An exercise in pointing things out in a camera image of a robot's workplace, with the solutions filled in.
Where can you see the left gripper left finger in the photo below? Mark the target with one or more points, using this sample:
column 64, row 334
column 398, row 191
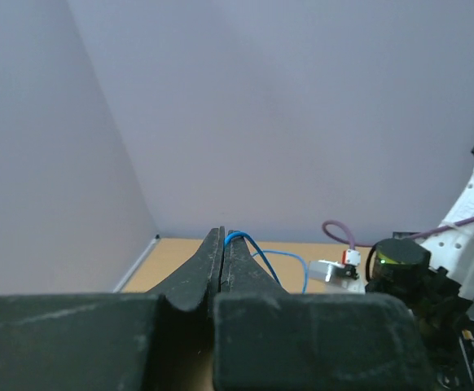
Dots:
column 161, row 339

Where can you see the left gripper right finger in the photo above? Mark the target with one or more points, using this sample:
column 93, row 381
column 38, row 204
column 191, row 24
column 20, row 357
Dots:
column 274, row 340

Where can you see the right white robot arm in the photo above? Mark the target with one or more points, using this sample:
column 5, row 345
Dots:
column 432, row 273

